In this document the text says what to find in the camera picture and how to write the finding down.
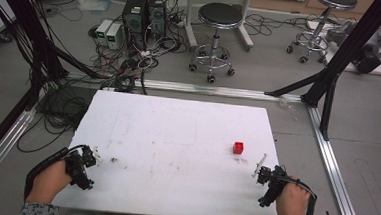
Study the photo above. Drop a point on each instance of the grey machine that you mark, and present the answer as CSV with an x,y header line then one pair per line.
x,y
369,48

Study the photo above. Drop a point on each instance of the person's left hand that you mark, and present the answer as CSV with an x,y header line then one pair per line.
x,y
48,182

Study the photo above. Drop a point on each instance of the black round stool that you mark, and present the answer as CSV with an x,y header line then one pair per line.
x,y
220,15

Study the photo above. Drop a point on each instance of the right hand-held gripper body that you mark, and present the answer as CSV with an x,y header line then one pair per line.
x,y
274,179

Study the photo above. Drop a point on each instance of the person's patterned sleeve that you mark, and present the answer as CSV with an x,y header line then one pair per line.
x,y
40,211

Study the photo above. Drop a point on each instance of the grey round stool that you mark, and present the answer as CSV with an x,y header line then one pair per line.
x,y
335,0

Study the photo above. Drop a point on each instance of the white power supply unit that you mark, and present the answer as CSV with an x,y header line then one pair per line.
x,y
102,31
113,36

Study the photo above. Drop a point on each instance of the person's right hand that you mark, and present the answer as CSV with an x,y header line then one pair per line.
x,y
292,207

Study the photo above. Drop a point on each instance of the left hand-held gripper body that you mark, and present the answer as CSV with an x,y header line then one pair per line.
x,y
80,169

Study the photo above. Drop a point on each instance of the black computer tower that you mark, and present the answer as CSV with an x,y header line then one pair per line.
x,y
134,19
157,13

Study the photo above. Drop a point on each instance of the red toy block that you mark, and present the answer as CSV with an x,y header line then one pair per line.
x,y
238,148

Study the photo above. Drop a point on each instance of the aluminium floor rail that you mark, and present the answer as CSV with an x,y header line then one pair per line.
x,y
2,142
335,169
213,90

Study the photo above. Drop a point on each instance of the clear plastic bag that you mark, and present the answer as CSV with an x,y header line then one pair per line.
x,y
93,1

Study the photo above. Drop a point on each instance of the small debris bit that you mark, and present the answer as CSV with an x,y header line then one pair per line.
x,y
113,160

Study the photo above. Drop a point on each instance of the black frame floor bar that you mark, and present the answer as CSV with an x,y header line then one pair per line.
x,y
0,132

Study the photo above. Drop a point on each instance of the white stand legs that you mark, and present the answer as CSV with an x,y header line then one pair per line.
x,y
191,30

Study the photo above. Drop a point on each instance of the black frame brace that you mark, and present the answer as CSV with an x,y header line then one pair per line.
x,y
329,106
295,85

